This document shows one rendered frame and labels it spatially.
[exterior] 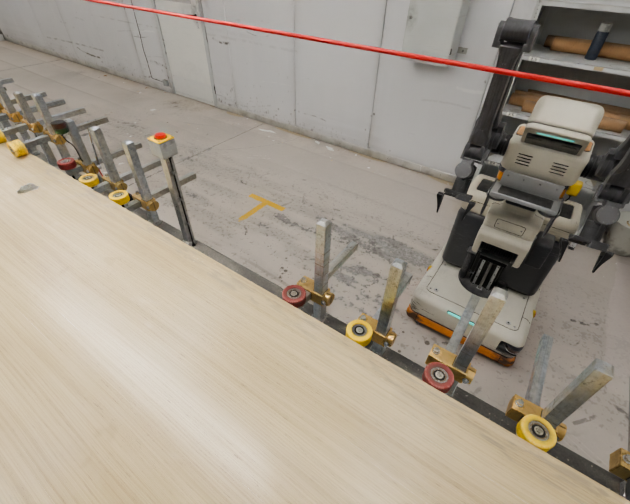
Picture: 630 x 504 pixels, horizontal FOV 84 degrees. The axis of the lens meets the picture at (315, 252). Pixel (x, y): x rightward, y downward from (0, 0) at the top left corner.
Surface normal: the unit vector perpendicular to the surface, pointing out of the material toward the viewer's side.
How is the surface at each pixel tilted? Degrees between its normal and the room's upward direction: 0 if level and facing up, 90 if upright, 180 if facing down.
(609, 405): 0
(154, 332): 0
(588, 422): 0
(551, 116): 42
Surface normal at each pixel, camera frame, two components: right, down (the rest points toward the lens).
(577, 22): -0.57, 0.53
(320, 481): 0.02, -0.75
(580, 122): -0.37, -0.19
